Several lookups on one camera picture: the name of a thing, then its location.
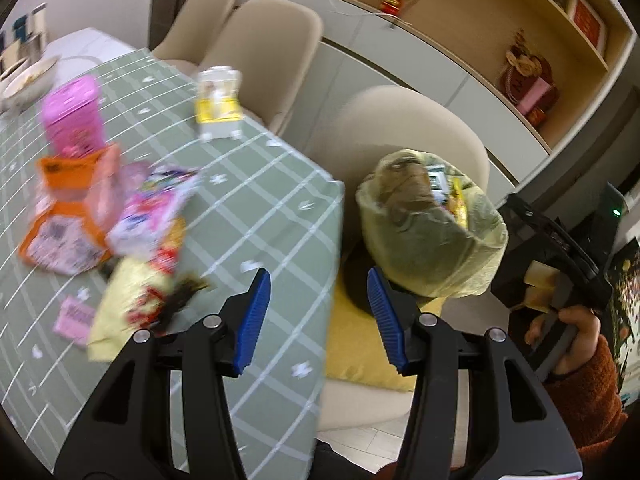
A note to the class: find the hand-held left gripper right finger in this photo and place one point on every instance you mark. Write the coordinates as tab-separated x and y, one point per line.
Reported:
385	320

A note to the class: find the dark clothing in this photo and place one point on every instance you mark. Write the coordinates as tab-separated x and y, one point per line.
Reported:
350	462

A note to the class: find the green checked tablecloth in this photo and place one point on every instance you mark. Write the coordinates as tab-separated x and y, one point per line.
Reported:
280	220

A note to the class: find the white mug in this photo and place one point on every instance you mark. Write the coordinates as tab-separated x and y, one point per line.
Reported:
10	57

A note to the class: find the teal thermos bottle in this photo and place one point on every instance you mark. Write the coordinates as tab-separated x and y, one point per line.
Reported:
20	27

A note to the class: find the wooden wall shelf unit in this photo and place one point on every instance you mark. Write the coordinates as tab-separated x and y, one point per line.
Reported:
475	25

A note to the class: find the pink tin box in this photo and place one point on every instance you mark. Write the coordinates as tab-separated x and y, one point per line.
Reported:
72	115

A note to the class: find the black bin with yellow bag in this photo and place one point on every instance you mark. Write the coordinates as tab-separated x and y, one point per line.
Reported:
450	260

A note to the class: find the person's right forearm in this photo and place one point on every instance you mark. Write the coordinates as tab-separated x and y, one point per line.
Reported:
585	405

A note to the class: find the black floor appliance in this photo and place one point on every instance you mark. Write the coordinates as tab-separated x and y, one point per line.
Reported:
515	275

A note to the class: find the dark striped packet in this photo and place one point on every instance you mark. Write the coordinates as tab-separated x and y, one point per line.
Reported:
436	177

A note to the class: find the dark floral printed cloth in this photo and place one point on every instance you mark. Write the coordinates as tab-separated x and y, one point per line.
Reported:
627	300

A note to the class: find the person's right hand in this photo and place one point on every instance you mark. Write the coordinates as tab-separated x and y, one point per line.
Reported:
585	330

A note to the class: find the tall pink box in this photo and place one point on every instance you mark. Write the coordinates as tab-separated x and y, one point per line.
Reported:
537	97

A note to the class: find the pile of snack wrappers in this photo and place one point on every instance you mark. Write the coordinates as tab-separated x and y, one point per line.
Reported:
65	205

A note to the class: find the small red gold figurine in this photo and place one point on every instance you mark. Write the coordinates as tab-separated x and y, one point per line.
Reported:
392	4

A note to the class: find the red framed picture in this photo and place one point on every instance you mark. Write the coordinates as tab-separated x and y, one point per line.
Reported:
587	20

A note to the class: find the crumpled brown paper bag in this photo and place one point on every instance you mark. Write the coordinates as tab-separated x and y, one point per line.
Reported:
405	180

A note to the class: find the large red gift bag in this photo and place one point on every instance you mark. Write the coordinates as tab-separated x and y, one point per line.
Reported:
520	80

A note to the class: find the large patterned bowl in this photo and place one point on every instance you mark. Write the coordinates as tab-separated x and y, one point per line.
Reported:
30	85

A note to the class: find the grey sideboard cabinet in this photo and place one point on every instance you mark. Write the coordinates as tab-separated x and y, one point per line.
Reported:
390	55

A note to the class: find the yellow seat cushion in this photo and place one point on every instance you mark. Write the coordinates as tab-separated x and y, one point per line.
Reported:
350	350

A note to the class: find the beige dining chair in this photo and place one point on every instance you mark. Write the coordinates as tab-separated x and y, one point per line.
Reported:
265	45
200	15
400	120

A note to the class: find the white yellow toothpick dispenser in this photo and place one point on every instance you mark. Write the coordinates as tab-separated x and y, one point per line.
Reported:
217	110

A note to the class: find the yellow candy packet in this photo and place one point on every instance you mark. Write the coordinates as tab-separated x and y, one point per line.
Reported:
457	205

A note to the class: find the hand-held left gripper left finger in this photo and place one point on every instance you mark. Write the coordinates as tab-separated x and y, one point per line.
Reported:
255	320

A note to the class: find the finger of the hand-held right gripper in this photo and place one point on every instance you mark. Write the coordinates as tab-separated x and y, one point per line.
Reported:
555	235

